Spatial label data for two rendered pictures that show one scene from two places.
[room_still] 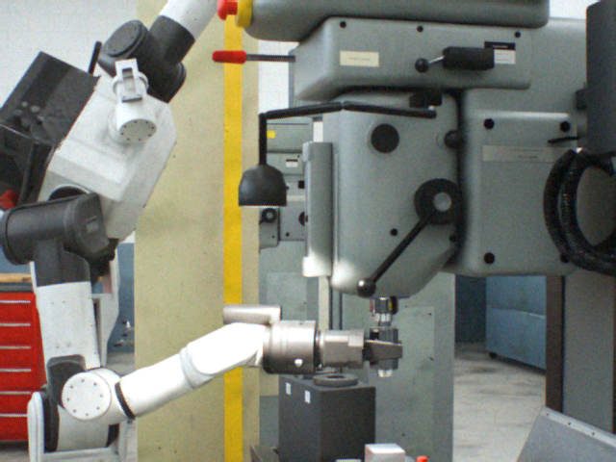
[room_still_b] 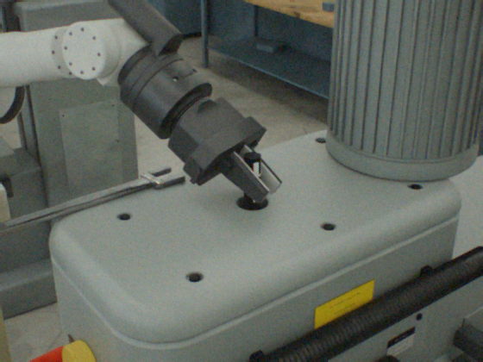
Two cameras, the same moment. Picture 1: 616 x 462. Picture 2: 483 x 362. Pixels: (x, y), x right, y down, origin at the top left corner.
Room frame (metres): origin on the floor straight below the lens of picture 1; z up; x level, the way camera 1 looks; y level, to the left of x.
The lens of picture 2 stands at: (0.88, 0.17, 2.28)
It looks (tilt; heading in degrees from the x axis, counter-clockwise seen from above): 27 degrees down; 336
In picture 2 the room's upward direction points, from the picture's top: straight up
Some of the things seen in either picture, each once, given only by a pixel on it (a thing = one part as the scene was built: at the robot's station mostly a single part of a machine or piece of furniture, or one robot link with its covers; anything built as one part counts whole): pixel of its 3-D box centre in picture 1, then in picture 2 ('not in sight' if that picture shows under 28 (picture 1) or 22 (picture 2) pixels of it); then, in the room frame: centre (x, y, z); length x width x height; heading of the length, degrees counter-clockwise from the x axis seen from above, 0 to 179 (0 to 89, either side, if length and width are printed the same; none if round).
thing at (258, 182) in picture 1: (262, 185); not in sight; (1.38, 0.06, 1.48); 0.07 x 0.07 x 0.06
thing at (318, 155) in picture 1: (317, 209); not in sight; (1.49, -0.02, 1.45); 0.04 x 0.04 x 0.21; 13
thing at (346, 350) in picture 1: (327, 349); not in sight; (1.52, -0.04, 1.22); 0.13 x 0.12 x 0.10; 175
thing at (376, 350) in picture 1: (382, 351); not in sight; (1.48, -0.12, 1.22); 0.06 x 0.02 x 0.03; 85
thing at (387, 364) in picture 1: (383, 350); not in sight; (1.51, -0.13, 1.22); 0.05 x 0.05 x 0.06
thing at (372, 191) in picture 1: (387, 193); not in sight; (1.51, -0.13, 1.47); 0.21 x 0.19 x 0.32; 13
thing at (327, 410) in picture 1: (324, 422); not in sight; (1.90, -0.04, 1.02); 0.22 x 0.12 x 0.20; 23
